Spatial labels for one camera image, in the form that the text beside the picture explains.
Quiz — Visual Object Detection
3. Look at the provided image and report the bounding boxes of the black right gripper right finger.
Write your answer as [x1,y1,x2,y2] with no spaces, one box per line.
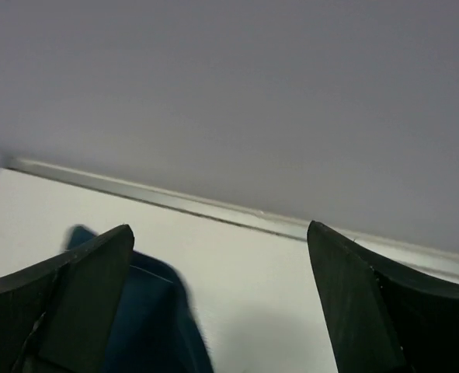
[307,221,459,372]

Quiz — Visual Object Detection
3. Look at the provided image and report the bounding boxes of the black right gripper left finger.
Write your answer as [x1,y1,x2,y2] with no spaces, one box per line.
[0,225,134,372]

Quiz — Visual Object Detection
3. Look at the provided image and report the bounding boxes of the dark blue patterned cloth napkin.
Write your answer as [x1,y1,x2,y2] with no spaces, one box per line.
[60,224,214,373]

